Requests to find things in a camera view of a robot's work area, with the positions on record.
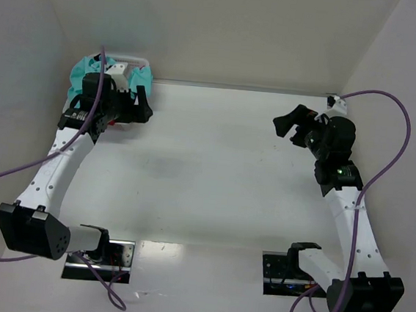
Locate teal t shirt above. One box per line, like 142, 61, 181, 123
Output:
67, 52, 156, 112

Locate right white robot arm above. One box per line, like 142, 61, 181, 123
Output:
272, 104, 405, 312

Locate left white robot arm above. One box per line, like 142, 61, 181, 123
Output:
0, 72, 153, 260

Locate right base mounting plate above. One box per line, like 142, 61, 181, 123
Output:
262, 251, 315, 297

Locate base mounting plate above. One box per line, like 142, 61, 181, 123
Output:
262, 251, 315, 297
61, 239, 136, 284

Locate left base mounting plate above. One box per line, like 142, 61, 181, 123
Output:
61, 239, 136, 284

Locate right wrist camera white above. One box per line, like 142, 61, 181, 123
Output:
316, 95, 348, 120

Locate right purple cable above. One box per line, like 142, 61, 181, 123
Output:
289, 84, 416, 312

